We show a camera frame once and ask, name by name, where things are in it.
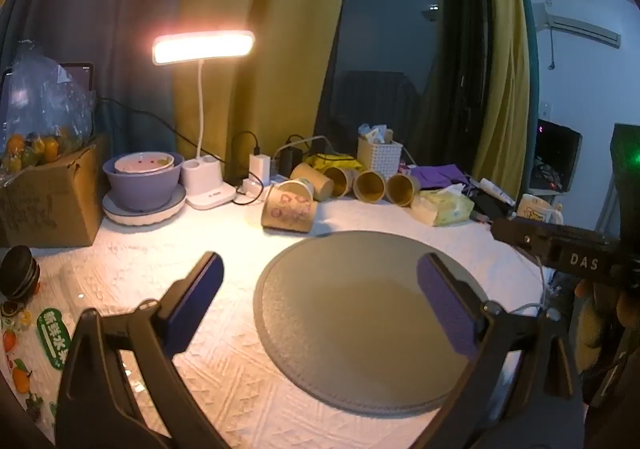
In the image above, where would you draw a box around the fruit-printed plastic bag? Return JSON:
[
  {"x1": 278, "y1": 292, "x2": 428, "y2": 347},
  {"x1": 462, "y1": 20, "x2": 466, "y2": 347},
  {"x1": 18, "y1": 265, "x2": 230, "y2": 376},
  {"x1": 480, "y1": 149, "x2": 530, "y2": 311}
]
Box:
[{"x1": 0, "y1": 298, "x2": 76, "y2": 432}]

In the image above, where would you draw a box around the white printed mug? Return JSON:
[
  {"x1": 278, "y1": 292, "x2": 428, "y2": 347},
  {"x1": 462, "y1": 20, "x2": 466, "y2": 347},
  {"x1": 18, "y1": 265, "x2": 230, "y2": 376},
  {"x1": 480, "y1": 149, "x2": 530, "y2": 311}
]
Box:
[{"x1": 514, "y1": 194, "x2": 564, "y2": 226}]

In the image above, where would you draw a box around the white plate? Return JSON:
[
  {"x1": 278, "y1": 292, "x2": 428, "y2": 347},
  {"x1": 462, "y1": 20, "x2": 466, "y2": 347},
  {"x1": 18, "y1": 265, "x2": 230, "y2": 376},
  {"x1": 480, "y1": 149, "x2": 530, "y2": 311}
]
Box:
[{"x1": 102, "y1": 184, "x2": 188, "y2": 226}]

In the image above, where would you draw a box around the white tube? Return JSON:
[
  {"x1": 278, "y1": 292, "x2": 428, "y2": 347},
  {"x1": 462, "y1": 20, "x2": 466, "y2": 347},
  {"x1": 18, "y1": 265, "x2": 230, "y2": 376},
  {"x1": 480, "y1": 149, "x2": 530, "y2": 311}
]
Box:
[{"x1": 477, "y1": 178, "x2": 516, "y2": 206}]

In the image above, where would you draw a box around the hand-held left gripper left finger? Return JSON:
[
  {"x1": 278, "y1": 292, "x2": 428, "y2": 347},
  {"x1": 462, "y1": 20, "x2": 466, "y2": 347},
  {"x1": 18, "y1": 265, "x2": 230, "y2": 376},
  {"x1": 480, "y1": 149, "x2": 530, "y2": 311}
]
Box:
[{"x1": 55, "y1": 251, "x2": 228, "y2": 449}]

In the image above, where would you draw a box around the grey-blue curtain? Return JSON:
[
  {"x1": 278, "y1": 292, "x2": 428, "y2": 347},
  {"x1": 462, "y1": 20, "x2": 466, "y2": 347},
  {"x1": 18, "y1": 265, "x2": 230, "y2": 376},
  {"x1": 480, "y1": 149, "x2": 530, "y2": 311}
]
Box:
[{"x1": 0, "y1": 0, "x2": 211, "y2": 165}]

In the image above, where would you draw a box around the purple cloth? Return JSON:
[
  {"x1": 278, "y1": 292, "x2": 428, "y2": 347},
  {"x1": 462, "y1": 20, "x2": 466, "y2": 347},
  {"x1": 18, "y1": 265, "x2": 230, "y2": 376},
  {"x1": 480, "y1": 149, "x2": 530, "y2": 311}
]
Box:
[{"x1": 409, "y1": 164, "x2": 477, "y2": 191}]

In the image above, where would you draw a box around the green tissue pack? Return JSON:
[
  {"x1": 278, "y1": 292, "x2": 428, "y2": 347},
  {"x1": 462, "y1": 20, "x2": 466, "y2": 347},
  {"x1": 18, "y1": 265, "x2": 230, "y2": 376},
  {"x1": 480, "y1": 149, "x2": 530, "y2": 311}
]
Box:
[{"x1": 410, "y1": 183, "x2": 475, "y2": 228}]

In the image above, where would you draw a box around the black monitor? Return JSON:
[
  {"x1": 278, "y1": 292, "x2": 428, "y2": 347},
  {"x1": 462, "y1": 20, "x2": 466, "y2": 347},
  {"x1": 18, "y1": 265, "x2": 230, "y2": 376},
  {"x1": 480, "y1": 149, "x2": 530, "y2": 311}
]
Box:
[{"x1": 529, "y1": 118, "x2": 584, "y2": 193}]

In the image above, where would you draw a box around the brown paper cup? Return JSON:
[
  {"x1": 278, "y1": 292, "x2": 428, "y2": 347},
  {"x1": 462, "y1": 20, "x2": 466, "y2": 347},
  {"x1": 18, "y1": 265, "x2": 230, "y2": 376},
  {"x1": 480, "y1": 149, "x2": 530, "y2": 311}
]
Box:
[
  {"x1": 385, "y1": 173, "x2": 421, "y2": 208},
  {"x1": 324, "y1": 166, "x2": 359, "y2": 198},
  {"x1": 290, "y1": 162, "x2": 335, "y2": 202},
  {"x1": 353, "y1": 170, "x2": 387, "y2": 204}
]

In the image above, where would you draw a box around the black cable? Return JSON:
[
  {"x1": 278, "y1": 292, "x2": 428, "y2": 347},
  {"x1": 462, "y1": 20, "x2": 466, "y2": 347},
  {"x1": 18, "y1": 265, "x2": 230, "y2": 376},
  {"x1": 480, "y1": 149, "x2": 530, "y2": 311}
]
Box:
[{"x1": 94, "y1": 97, "x2": 266, "y2": 206}]

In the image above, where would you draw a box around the person's right hand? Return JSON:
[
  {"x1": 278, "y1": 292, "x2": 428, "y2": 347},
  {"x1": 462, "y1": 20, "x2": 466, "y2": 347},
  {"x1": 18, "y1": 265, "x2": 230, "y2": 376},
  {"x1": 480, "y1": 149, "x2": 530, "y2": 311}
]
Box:
[{"x1": 574, "y1": 279, "x2": 640, "y2": 372}]

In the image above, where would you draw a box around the white desk lamp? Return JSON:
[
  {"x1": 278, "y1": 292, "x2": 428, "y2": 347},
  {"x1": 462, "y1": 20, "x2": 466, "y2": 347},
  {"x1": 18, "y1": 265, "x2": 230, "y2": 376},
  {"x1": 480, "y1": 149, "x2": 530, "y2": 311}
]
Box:
[{"x1": 152, "y1": 30, "x2": 255, "y2": 210}]

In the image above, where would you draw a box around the yellow curtain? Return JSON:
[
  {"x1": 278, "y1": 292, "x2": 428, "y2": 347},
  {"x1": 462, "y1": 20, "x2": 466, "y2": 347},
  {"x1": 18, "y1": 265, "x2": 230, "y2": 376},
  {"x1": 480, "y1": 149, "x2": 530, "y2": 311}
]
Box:
[
  {"x1": 171, "y1": 0, "x2": 359, "y2": 169},
  {"x1": 470, "y1": 0, "x2": 532, "y2": 202}
]

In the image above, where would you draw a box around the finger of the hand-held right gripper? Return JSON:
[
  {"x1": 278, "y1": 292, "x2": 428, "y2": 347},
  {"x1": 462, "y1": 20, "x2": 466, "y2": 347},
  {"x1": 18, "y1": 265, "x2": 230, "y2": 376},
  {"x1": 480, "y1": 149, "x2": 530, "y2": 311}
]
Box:
[{"x1": 490, "y1": 218, "x2": 566, "y2": 270}]

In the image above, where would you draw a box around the white woven basket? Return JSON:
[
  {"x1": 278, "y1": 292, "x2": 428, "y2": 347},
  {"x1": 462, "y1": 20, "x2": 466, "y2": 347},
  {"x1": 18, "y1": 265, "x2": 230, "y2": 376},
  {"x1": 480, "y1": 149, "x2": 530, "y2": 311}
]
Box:
[{"x1": 357, "y1": 136, "x2": 404, "y2": 179}]

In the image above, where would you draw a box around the yellow bag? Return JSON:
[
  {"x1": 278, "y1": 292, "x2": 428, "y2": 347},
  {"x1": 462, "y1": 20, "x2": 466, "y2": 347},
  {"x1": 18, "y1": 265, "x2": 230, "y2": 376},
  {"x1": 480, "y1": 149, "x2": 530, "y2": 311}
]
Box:
[{"x1": 304, "y1": 154, "x2": 364, "y2": 176}]

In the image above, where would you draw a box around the printed paper cup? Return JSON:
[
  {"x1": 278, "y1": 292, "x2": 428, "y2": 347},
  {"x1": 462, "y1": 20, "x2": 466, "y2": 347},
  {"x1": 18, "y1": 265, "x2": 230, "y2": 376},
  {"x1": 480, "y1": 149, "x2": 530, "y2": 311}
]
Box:
[{"x1": 261, "y1": 179, "x2": 319, "y2": 234}]

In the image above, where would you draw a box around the white charger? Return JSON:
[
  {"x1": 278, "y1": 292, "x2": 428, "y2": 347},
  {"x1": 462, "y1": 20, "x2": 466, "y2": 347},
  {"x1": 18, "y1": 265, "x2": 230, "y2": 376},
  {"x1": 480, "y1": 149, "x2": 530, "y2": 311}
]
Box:
[{"x1": 248, "y1": 154, "x2": 272, "y2": 183}]

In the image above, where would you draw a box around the cardboard box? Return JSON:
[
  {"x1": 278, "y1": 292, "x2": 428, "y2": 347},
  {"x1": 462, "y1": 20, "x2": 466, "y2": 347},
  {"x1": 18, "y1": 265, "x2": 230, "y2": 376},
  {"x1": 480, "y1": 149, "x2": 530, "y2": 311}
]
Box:
[{"x1": 0, "y1": 133, "x2": 109, "y2": 248}]

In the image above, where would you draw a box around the black tablet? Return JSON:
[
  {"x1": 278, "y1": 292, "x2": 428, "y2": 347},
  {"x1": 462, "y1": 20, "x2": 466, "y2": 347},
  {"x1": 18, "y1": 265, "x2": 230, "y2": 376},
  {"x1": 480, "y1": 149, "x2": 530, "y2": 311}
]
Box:
[{"x1": 0, "y1": 62, "x2": 96, "y2": 95}]

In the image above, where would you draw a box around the round grey mat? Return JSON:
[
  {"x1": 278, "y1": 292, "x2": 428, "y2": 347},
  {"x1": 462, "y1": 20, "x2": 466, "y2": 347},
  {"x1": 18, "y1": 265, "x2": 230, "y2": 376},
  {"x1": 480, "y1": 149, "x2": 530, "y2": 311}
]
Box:
[{"x1": 253, "y1": 230, "x2": 546, "y2": 415}]

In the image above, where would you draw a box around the purple bowl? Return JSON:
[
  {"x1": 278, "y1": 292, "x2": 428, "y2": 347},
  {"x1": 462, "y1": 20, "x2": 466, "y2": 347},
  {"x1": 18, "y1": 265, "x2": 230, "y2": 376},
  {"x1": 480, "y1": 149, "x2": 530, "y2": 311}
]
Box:
[{"x1": 102, "y1": 152, "x2": 184, "y2": 213}]

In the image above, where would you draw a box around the pink dish in bowl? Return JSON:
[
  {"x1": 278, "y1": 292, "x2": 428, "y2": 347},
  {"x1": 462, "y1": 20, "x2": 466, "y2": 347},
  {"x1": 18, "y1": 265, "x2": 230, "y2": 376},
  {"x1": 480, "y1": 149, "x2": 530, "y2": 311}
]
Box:
[{"x1": 113, "y1": 152, "x2": 176, "y2": 175}]

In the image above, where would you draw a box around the white cable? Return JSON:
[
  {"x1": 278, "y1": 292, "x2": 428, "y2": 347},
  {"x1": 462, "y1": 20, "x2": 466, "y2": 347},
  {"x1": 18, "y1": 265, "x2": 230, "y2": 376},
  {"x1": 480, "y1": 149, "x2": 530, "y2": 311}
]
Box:
[{"x1": 507, "y1": 251, "x2": 560, "y2": 316}]

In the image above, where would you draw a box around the white power strip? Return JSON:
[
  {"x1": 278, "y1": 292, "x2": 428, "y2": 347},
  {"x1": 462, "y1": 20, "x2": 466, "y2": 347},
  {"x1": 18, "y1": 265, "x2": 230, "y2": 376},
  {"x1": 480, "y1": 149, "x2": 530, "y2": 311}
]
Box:
[{"x1": 235, "y1": 173, "x2": 282, "y2": 199}]

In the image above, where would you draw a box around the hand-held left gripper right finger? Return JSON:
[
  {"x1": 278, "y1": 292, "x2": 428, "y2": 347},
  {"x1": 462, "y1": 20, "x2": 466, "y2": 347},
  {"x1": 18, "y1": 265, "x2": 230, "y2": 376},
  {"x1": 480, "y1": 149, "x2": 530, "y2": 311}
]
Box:
[{"x1": 417, "y1": 253, "x2": 586, "y2": 449}]

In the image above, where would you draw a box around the plastic bag of oranges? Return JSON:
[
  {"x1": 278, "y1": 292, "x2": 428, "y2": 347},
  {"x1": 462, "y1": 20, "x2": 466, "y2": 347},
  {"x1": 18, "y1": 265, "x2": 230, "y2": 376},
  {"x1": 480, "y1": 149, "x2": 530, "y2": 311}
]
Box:
[{"x1": 0, "y1": 40, "x2": 97, "y2": 176}]

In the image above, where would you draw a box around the black charger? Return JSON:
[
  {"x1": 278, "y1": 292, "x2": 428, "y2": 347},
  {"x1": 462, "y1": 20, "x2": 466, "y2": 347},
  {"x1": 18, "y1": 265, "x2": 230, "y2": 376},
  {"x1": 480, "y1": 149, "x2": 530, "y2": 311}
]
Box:
[{"x1": 278, "y1": 146, "x2": 302, "y2": 178}]

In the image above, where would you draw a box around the white air conditioner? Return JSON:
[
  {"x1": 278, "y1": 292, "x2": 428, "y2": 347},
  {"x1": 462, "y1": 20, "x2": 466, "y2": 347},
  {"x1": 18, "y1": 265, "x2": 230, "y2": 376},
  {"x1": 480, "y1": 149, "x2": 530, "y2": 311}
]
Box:
[{"x1": 532, "y1": 3, "x2": 624, "y2": 49}]

